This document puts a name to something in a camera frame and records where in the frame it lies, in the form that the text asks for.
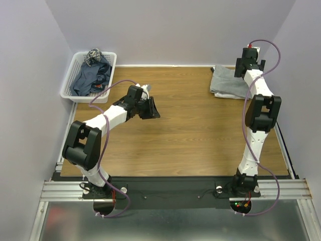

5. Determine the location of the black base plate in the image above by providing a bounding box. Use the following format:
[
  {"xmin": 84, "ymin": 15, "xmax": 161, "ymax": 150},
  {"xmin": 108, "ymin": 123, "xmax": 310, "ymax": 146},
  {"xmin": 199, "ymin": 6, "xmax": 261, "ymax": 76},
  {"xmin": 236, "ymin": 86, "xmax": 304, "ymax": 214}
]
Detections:
[{"xmin": 51, "ymin": 175, "xmax": 296, "ymax": 210}]

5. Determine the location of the folded white tank top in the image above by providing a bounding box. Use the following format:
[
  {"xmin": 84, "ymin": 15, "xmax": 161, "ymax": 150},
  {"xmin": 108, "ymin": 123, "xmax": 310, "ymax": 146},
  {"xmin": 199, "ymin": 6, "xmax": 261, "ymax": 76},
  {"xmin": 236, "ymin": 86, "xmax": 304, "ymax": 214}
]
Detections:
[{"xmin": 212, "ymin": 65, "xmax": 249, "ymax": 99}]

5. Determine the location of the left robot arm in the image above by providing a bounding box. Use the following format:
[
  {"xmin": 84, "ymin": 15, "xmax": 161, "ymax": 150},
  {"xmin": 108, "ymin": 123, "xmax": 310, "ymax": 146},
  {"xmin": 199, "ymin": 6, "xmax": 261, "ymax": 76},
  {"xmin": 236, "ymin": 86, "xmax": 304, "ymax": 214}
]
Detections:
[{"xmin": 62, "ymin": 84, "xmax": 160, "ymax": 198}]

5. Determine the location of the white plastic laundry basket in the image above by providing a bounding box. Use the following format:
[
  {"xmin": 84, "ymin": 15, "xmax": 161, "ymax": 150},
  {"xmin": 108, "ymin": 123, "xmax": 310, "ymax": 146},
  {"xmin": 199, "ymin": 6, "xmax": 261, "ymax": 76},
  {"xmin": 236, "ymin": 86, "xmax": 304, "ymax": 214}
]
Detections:
[{"xmin": 60, "ymin": 51, "xmax": 117, "ymax": 103}]

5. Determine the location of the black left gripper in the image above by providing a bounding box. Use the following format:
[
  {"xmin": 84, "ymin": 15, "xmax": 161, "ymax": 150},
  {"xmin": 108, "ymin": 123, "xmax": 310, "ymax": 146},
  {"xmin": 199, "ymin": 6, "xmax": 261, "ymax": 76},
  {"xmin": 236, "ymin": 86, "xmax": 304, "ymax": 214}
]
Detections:
[{"xmin": 135, "ymin": 97, "xmax": 161, "ymax": 120}]

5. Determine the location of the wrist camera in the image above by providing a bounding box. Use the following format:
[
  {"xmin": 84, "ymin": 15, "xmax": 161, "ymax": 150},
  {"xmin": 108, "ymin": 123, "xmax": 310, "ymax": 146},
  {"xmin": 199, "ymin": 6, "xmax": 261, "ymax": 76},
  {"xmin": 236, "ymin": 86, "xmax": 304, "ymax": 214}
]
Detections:
[
  {"xmin": 247, "ymin": 44, "xmax": 260, "ymax": 52},
  {"xmin": 140, "ymin": 84, "xmax": 151, "ymax": 99}
]

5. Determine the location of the grey tank top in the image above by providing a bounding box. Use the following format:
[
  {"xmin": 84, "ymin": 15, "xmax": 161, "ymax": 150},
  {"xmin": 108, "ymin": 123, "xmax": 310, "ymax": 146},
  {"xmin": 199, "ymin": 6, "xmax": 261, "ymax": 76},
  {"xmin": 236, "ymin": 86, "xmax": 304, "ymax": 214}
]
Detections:
[{"xmin": 209, "ymin": 64, "xmax": 253, "ymax": 100}]

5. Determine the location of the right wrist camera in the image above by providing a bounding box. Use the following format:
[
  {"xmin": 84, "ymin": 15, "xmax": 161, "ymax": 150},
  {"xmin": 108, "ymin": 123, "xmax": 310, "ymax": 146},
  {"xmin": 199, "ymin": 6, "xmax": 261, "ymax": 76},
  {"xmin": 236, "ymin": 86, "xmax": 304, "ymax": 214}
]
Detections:
[{"xmin": 247, "ymin": 44, "xmax": 260, "ymax": 52}]

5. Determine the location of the dark navy tank top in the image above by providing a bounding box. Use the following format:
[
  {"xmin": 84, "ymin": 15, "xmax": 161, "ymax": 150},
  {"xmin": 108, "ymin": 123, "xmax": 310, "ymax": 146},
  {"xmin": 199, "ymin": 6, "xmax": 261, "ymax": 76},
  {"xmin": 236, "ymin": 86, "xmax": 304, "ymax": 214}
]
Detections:
[{"xmin": 70, "ymin": 62, "xmax": 112, "ymax": 96}]

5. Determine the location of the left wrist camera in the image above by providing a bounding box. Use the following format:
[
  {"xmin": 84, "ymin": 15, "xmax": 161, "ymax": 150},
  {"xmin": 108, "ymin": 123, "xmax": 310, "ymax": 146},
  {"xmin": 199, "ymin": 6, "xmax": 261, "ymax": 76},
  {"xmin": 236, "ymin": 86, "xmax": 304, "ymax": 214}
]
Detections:
[{"xmin": 140, "ymin": 84, "xmax": 151, "ymax": 99}]

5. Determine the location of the aluminium frame rail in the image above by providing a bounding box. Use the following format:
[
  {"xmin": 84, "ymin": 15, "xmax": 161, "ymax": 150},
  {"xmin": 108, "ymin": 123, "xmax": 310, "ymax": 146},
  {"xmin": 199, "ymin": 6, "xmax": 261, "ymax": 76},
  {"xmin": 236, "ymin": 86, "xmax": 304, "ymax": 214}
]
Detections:
[{"xmin": 40, "ymin": 179, "xmax": 87, "ymax": 201}]

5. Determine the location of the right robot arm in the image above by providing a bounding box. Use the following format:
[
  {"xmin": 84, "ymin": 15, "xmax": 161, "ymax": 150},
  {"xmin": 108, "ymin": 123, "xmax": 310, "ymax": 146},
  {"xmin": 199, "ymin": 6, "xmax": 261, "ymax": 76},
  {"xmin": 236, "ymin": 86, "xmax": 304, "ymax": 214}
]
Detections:
[{"xmin": 231, "ymin": 44, "xmax": 281, "ymax": 196}]

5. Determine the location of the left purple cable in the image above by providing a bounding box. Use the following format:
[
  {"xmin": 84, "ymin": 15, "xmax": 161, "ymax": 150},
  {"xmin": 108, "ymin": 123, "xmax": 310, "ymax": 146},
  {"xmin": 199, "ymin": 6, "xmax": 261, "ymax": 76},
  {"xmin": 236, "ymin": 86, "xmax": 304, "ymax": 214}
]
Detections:
[{"xmin": 89, "ymin": 79, "xmax": 140, "ymax": 218}]

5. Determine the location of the patterned navy garment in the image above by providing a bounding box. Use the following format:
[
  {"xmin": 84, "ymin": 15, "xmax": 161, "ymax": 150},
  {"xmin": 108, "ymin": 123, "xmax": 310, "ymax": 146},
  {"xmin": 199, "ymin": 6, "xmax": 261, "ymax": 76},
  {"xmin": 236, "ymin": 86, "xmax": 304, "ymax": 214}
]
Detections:
[{"xmin": 84, "ymin": 48, "xmax": 102, "ymax": 67}]

